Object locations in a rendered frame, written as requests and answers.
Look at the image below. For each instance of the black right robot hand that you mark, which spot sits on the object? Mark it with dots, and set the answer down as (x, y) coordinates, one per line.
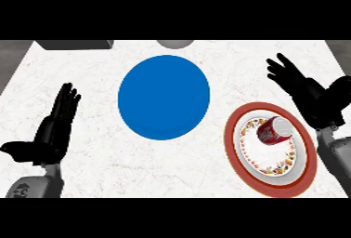
(316, 96)

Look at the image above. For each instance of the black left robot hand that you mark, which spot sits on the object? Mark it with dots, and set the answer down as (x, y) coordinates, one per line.
(55, 130)

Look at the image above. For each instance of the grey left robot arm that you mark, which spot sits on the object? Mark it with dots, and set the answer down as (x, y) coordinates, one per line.
(39, 182)

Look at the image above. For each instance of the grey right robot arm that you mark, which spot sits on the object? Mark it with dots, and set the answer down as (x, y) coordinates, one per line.
(335, 155)

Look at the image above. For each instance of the red can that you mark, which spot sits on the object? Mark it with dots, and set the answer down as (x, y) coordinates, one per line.
(273, 130)

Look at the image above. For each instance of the red-rimmed white patterned plate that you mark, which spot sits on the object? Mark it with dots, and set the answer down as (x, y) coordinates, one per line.
(275, 167)

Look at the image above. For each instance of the blue round plate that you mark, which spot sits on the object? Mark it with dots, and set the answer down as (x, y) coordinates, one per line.
(164, 97)

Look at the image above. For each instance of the dark grey box appliance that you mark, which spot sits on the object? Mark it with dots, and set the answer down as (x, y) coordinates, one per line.
(76, 44)

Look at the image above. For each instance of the grey round object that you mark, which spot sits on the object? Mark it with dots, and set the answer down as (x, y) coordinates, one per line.
(175, 44)

